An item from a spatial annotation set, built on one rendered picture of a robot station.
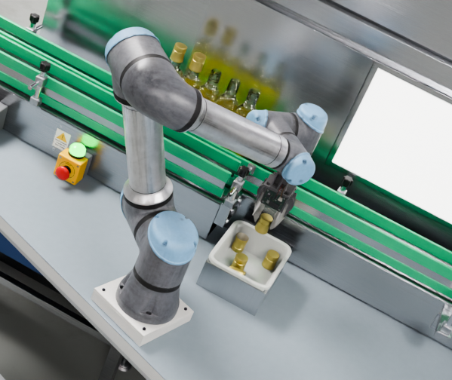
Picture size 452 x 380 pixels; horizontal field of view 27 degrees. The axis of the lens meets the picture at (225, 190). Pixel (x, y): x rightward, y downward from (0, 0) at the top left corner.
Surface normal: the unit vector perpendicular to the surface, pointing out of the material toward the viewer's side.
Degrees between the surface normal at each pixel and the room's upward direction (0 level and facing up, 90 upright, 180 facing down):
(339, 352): 0
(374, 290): 90
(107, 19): 90
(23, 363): 0
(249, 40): 90
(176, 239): 7
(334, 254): 90
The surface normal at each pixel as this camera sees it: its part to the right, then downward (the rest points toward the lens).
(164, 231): 0.38, -0.70
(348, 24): -0.36, 0.43
